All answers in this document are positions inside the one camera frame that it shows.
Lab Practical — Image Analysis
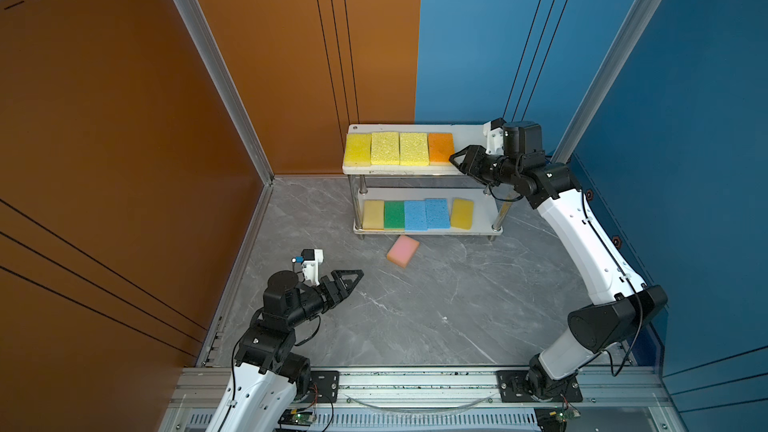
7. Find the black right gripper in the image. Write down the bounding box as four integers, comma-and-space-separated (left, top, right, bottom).
448, 144, 521, 187

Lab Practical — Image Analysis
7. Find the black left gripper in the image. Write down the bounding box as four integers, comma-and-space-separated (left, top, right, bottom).
286, 269, 362, 332

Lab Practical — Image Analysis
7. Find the orange sponge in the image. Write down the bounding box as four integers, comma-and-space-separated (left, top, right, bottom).
427, 133, 455, 166

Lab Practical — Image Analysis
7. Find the lime porous sponge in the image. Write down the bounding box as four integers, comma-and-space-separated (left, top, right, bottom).
370, 131, 400, 166
399, 132, 430, 167

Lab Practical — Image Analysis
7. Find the pink sponge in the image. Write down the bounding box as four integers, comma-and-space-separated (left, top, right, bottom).
386, 235, 420, 269

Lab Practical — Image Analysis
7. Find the blue sponge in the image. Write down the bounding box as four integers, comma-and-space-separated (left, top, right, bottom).
424, 198, 451, 230
404, 200, 428, 232

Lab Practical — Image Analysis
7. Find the pale yellow sponge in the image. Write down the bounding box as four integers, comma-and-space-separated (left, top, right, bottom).
362, 200, 385, 230

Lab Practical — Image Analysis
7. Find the green sponge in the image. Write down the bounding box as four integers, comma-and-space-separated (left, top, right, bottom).
384, 201, 405, 230

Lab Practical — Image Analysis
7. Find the bright yellow sponge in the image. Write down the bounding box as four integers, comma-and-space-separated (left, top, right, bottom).
343, 133, 372, 167

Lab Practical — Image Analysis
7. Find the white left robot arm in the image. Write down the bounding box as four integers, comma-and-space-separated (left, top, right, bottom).
207, 270, 364, 431

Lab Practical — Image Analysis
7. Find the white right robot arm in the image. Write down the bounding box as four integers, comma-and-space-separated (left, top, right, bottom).
449, 119, 668, 401

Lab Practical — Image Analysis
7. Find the green circuit board left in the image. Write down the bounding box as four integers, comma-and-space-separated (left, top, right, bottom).
278, 410, 316, 429

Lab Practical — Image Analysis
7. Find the green circuit board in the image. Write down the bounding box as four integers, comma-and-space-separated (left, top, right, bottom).
534, 408, 581, 432
278, 410, 316, 429

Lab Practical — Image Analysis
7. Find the green circuit board right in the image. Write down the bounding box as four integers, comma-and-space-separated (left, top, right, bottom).
534, 408, 581, 432

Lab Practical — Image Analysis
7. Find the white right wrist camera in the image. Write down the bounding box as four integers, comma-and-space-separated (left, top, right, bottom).
482, 118, 506, 155

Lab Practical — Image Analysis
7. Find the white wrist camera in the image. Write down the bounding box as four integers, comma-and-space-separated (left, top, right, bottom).
482, 118, 506, 155
291, 249, 324, 286

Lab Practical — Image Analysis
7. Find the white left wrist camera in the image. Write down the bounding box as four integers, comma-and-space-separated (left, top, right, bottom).
291, 249, 324, 286

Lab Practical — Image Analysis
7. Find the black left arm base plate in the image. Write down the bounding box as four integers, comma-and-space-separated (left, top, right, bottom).
298, 369, 340, 404

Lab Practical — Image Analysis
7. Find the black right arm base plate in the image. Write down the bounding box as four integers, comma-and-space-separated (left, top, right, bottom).
496, 369, 583, 403

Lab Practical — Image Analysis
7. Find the aluminium corner post right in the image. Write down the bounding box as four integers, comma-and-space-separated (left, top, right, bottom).
552, 0, 662, 163

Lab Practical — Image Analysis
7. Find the aluminium corner post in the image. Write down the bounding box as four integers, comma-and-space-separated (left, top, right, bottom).
552, 0, 662, 163
148, 0, 276, 186

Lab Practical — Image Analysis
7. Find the aluminium front rail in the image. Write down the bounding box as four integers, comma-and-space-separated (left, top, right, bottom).
159, 366, 686, 431

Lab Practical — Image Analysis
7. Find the aluminium corner post left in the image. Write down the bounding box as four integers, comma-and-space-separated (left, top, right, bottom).
148, 0, 276, 186

